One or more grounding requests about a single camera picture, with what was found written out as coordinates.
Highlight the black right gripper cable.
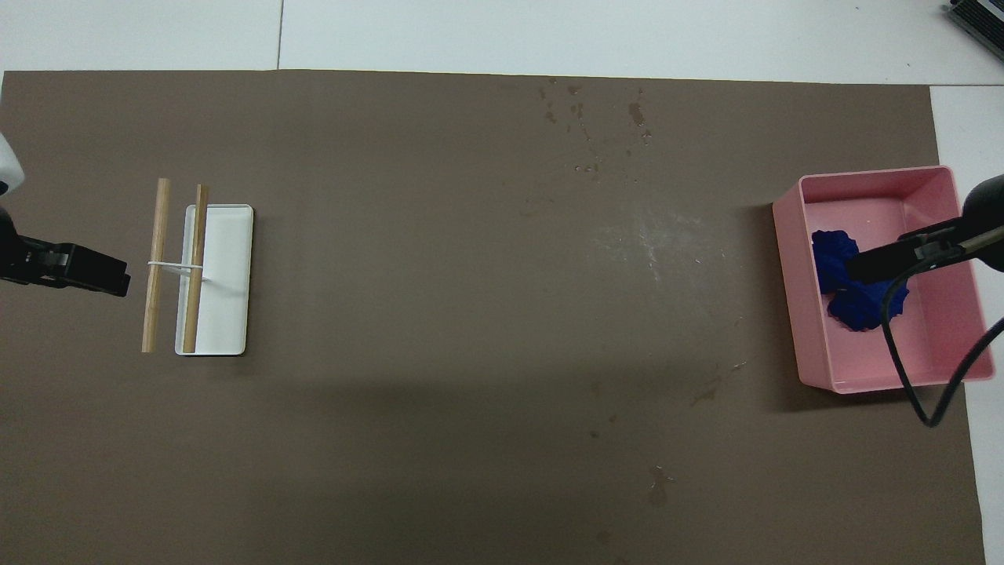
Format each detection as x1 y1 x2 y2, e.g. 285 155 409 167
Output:
880 235 1004 428

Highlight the pink plastic bin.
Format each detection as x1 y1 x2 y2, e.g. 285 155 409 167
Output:
773 165 995 395

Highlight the brown table mat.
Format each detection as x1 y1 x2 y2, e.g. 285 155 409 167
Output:
0 69 988 565

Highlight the white towel rack tray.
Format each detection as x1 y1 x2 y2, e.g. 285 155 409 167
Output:
147 204 255 357

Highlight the grey vented device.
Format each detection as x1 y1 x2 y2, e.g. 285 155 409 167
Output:
945 0 1004 60

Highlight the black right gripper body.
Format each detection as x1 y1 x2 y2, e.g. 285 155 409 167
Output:
963 174 1004 272

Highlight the blue towel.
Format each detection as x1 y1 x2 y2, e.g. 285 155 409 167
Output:
810 229 911 333

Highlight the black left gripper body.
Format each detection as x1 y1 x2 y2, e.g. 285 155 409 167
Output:
0 206 62 285

